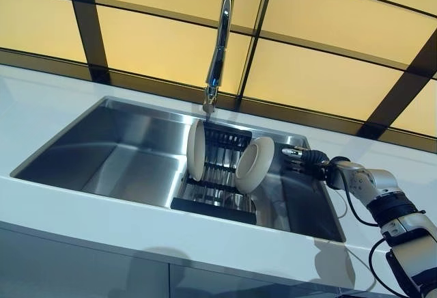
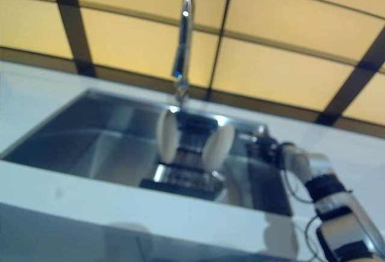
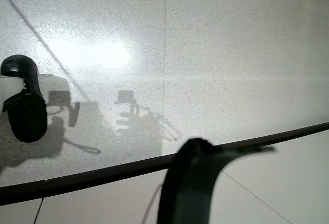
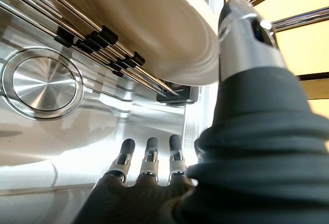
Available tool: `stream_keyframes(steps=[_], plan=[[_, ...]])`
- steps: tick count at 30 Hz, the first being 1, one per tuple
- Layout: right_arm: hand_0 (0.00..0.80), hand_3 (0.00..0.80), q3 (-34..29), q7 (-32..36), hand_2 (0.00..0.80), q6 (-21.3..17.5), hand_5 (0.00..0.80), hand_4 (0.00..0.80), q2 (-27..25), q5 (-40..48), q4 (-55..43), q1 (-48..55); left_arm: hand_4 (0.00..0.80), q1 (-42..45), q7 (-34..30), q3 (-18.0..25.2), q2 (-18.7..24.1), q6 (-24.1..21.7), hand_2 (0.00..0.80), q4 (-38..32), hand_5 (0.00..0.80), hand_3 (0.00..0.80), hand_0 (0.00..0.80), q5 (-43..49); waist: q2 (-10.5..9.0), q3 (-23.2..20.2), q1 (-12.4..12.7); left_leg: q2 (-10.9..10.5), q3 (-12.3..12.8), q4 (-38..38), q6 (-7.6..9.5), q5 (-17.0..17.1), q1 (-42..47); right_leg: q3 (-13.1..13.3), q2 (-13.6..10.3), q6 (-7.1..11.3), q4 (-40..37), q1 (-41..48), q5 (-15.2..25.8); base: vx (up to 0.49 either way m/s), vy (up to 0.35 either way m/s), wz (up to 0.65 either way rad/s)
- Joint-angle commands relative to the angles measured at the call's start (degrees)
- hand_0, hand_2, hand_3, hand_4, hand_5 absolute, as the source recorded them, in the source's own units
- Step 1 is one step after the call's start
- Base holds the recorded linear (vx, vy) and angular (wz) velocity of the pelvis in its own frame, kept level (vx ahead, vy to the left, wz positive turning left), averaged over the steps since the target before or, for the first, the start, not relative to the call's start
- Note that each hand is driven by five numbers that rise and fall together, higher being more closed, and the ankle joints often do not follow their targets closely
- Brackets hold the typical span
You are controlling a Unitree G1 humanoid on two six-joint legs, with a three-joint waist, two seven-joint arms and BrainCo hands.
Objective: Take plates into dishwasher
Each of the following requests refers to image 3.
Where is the white cabinet door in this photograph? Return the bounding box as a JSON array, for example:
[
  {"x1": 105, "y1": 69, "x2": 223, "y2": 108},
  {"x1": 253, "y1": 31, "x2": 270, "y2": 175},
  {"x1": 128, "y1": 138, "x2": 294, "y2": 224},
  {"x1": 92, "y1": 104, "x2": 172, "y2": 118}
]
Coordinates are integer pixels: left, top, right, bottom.
[
  {"x1": 0, "y1": 197, "x2": 44, "y2": 224},
  {"x1": 222, "y1": 130, "x2": 329, "y2": 224},
  {"x1": 33, "y1": 154, "x2": 294, "y2": 224}
]

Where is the dark cabinet toe kick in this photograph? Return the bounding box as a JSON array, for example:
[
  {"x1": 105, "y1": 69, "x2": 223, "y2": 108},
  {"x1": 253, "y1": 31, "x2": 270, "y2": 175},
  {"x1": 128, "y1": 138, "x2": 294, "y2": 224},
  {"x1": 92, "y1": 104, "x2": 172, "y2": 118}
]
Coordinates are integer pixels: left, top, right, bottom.
[{"x1": 0, "y1": 121, "x2": 329, "y2": 206}]

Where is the black robot foot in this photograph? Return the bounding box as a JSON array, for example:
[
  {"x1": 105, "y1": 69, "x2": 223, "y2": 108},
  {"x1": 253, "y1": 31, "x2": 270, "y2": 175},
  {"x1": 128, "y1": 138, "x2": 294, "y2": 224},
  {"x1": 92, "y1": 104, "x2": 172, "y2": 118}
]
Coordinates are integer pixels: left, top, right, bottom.
[{"x1": 0, "y1": 54, "x2": 48, "y2": 143}]

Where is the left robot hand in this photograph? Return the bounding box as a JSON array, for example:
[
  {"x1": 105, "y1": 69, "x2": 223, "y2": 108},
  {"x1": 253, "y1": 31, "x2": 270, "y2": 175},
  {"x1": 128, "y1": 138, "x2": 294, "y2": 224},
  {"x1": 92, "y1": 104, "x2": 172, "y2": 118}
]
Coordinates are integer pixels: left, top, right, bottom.
[{"x1": 157, "y1": 138, "x2": 276, "y2": 224}]

